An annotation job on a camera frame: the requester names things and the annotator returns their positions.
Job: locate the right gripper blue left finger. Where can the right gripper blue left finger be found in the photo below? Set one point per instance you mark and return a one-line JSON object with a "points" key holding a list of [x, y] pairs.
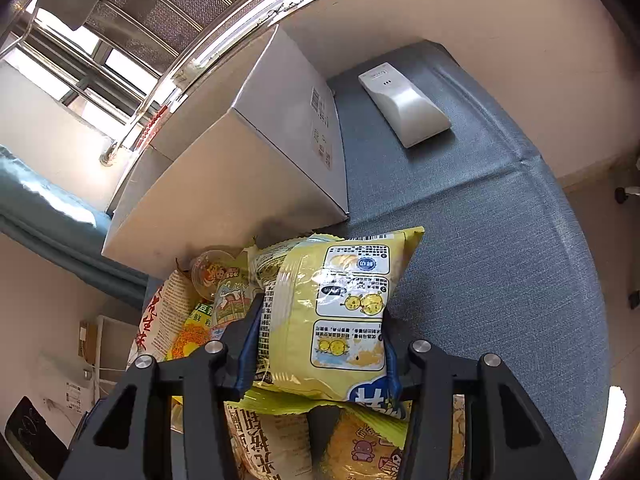
{"points": [[247, 355]]}

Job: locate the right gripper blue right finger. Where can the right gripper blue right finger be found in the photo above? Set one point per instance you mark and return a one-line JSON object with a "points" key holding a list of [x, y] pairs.
{"points": [[391, 357]]}

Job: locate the yellow green chips bag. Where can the yellow green chips bag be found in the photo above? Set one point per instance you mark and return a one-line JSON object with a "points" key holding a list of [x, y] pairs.
{"points": [[321, 332]]}

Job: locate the yellow donut snack bag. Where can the yellow donut snack bag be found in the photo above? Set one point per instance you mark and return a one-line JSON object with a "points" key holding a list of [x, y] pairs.
{"points": [[193, 334]]}

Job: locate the pale green milk snack bag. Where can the pale green milk snack bag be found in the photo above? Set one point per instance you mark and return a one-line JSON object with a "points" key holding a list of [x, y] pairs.
{"points": [[235, 292]]}

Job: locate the beige cracker snack bag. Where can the beige cracker snack bag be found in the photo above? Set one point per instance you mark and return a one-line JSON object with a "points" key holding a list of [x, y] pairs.
{"points": [[271, 446]]}

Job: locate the round cake clear pack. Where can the round cake clear pack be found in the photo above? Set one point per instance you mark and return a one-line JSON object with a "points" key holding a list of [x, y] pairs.
{"points": [[354, 450]]}

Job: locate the red white snack bag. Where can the red white snack bag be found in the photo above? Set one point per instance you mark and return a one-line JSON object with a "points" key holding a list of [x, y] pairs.
{"points": [[163, 317]]}

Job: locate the small jelly cup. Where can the small jelly cup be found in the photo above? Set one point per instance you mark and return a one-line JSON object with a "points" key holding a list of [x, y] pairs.
{"points": [[208, 270]]}

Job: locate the white cardboard storage box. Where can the white cardboard storage box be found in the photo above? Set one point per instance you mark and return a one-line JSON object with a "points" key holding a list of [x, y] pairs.
{"points": [[252, 154]]}

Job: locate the white remote control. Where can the white remote control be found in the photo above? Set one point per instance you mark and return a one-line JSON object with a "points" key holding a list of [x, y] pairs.
{"points": [[413, 116]]}

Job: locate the blue curtain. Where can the blue curtain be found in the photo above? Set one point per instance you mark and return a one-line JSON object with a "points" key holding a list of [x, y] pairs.
{"points": [[63, 229]]}

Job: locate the steel window railing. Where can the steel window railing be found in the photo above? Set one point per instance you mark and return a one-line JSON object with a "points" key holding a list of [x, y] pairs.
{"points": [[208, 47]]}

